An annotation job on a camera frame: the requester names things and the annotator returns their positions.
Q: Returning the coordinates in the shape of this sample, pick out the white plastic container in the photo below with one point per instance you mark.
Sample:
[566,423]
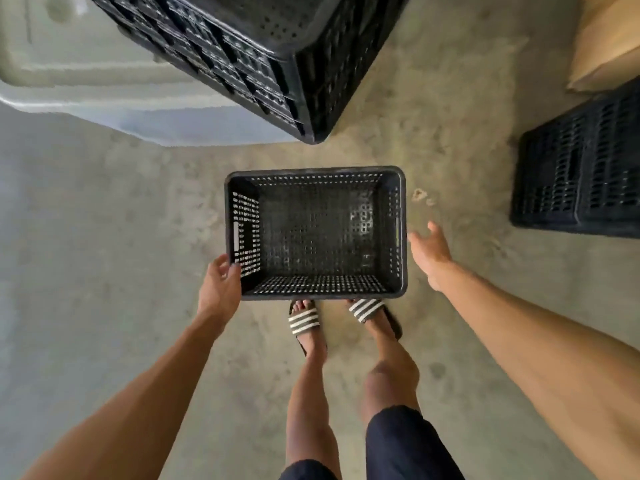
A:
[75,69]

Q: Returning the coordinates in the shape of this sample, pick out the printed cardboard box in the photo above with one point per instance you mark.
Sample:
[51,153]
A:
[610,44]

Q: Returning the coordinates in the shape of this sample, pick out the person's right hand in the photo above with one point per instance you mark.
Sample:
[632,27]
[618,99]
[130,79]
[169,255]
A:
[432,254]

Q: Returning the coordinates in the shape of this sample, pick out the person's left hand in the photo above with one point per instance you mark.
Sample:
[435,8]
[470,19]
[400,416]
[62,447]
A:
[220,294]

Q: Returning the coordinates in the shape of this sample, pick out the person's leg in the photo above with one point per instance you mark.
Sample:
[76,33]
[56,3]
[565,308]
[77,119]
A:
[390,374]
[310,404]

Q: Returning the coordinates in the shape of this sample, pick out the left striped sandal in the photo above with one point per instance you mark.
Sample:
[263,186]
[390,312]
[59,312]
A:
[303,322]

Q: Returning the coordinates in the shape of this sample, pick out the striped sandal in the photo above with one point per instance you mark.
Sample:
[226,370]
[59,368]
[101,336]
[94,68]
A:
[367,309]
[303,322]

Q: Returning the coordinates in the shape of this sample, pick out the person's right leg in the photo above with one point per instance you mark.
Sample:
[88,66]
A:
[390,374]

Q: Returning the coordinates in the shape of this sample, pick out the person's right forearm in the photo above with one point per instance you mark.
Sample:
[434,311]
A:
[550,364]

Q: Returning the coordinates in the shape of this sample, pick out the person's left forearm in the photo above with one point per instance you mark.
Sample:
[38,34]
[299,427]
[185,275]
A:
[135,409]

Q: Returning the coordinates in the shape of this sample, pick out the person's left leg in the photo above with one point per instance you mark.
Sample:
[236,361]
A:
[310,404]

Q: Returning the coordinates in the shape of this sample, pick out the black shorts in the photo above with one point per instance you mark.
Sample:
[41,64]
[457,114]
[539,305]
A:
[410,444]

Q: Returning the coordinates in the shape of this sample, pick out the right striped sandal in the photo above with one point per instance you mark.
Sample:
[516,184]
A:
[367,309]

